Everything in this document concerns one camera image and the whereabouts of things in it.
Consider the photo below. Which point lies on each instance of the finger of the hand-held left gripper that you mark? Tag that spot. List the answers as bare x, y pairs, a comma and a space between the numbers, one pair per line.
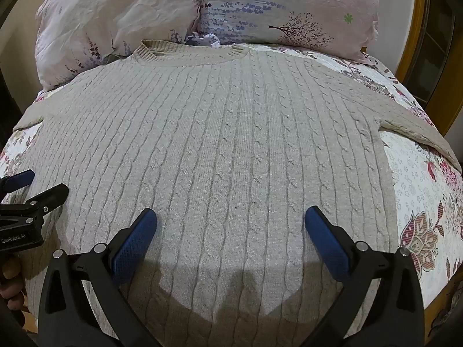
43, 197
20, 180

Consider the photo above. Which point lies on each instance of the small white crumpled cloth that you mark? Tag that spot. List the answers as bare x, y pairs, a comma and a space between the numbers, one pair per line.
204, 39

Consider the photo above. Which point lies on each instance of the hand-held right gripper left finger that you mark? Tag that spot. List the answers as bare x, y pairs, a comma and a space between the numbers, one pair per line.
132, 245

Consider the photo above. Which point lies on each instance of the pink floral pillow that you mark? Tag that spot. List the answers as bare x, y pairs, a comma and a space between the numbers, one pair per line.
289, 7
119, 18

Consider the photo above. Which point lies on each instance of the wooden door frame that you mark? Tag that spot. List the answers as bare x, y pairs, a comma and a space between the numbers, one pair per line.
430, 50

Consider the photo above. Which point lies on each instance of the person's left hand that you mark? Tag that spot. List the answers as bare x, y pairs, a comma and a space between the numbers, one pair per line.
11, 278

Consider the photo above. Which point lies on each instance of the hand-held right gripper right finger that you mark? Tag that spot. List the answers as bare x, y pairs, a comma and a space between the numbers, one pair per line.
330, 245

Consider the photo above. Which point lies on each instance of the white floral quilt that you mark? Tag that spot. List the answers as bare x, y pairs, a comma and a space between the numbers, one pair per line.
419, 188

